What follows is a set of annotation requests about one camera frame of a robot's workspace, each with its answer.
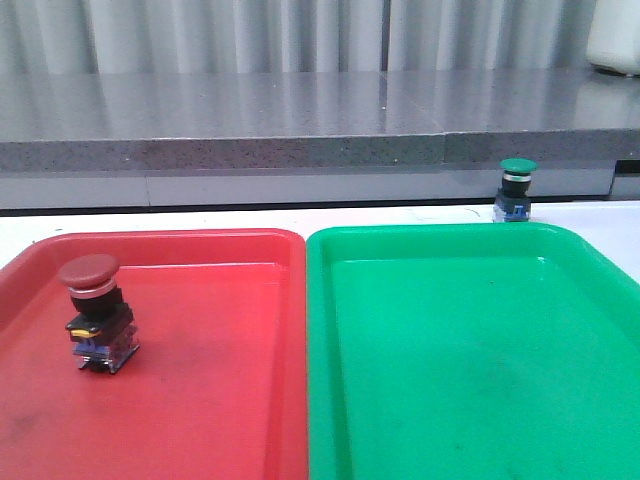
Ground green mushroom push button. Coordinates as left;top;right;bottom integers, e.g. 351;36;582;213
493;158;538;222

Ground red mushroom push button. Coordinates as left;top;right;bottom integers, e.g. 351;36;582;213
58;253;140;375

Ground green plastic tray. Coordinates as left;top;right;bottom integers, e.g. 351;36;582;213
307;223;639;479

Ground red plastic tray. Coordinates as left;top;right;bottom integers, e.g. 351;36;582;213
1;229;309;479

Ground grey stone counter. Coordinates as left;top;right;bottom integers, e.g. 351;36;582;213
1;68;639;211

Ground white rice cooker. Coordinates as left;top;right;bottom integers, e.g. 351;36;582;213
586;0;639;76

